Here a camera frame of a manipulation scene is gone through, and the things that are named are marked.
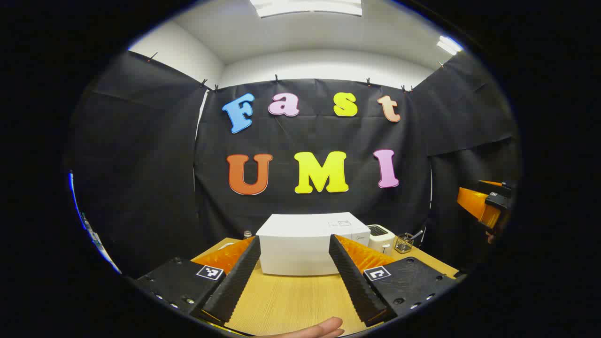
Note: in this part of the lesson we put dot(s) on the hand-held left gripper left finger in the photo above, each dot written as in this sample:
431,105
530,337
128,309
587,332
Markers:
239,277

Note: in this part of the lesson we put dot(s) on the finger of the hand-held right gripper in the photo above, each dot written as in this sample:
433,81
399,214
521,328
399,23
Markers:
476,203

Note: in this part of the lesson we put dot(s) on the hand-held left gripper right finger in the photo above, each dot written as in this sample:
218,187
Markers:
352,281

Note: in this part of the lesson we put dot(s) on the white microwave oven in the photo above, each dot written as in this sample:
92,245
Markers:
296,249

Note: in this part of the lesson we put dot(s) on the white toaster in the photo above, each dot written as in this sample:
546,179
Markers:
382,241

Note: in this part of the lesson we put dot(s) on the ceiling light panel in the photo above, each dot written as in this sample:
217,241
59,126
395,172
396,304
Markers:
449,45
305,7

